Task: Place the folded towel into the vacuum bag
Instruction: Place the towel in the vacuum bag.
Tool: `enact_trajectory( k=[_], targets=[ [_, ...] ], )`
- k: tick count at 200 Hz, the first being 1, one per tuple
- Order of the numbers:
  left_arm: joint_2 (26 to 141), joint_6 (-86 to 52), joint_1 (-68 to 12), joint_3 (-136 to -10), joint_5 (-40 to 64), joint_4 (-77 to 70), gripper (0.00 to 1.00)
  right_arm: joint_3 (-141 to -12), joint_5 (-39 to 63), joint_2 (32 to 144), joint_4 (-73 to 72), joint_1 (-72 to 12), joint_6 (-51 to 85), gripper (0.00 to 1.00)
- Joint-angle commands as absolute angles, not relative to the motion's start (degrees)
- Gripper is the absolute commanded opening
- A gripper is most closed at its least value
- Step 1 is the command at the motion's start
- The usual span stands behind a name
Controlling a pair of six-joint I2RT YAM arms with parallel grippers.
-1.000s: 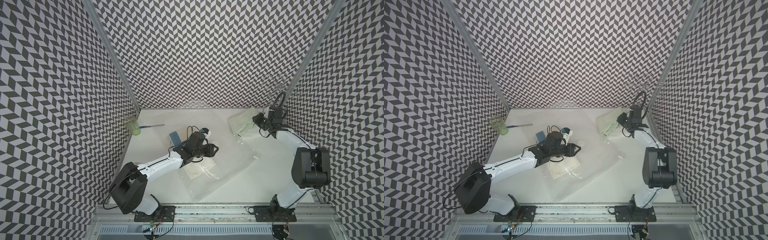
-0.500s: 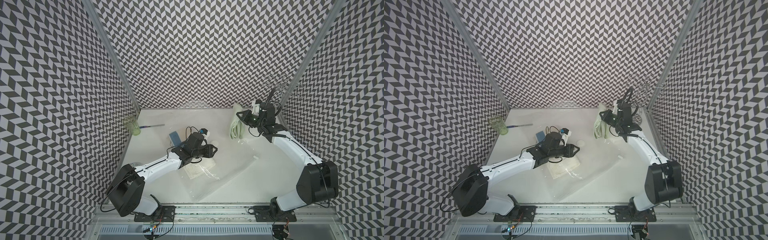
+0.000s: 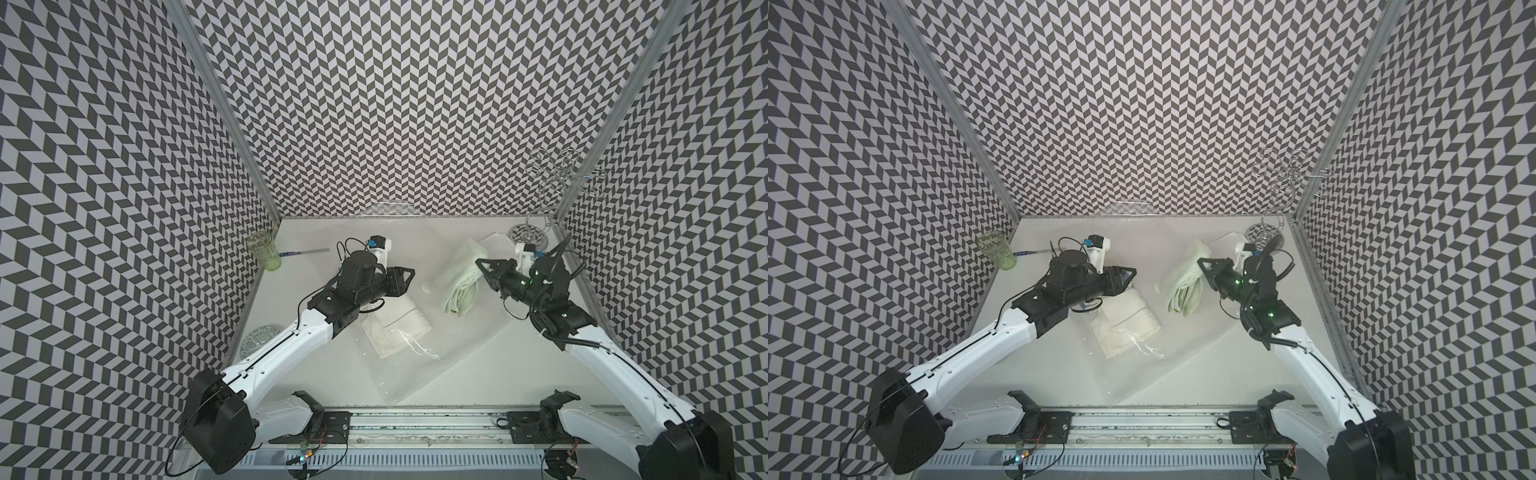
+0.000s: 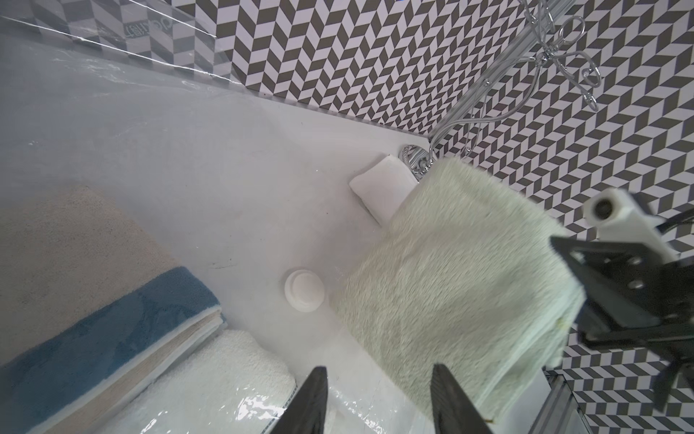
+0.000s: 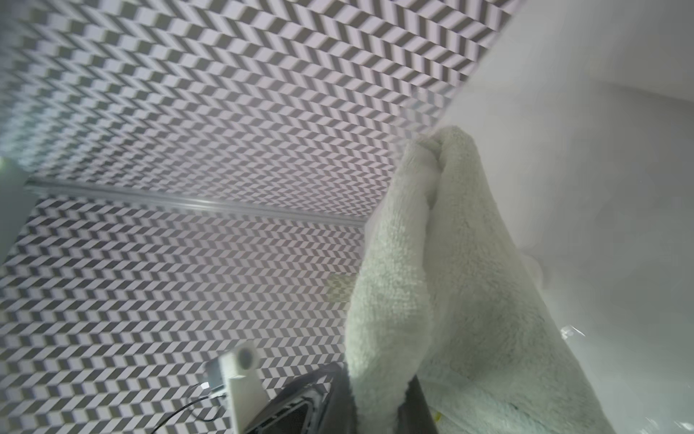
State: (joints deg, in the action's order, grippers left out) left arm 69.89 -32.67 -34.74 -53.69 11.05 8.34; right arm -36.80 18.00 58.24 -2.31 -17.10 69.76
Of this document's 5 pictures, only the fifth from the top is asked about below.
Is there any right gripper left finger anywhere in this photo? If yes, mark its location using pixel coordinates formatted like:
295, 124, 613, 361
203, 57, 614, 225
319, 368, 357, 434

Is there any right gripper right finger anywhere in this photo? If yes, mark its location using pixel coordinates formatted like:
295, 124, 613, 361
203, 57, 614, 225
398, 376, 438, 434

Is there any pale green towel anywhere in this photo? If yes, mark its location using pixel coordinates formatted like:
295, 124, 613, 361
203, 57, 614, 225
345, 127, 612, 433

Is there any clear plastic vacuum bag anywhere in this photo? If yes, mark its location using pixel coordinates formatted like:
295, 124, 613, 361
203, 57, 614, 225
440, 83, 693, 433

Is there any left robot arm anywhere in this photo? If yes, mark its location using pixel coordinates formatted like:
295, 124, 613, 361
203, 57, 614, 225
204, 342, 343, 433

